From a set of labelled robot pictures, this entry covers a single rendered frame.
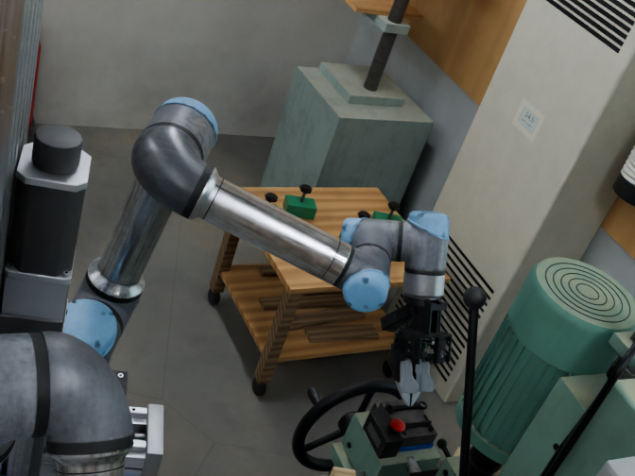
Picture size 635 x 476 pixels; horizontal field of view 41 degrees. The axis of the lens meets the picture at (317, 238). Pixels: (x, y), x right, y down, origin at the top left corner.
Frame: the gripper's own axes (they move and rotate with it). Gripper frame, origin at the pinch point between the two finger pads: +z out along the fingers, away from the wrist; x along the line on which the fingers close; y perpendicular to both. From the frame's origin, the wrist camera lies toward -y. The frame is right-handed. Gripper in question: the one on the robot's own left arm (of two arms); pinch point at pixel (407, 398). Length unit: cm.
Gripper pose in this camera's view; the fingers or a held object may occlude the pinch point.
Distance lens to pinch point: 162.6
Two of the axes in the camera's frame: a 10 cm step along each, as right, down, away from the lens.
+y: 4.8, 1.3, -8.7
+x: 8.8, 0.0, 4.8
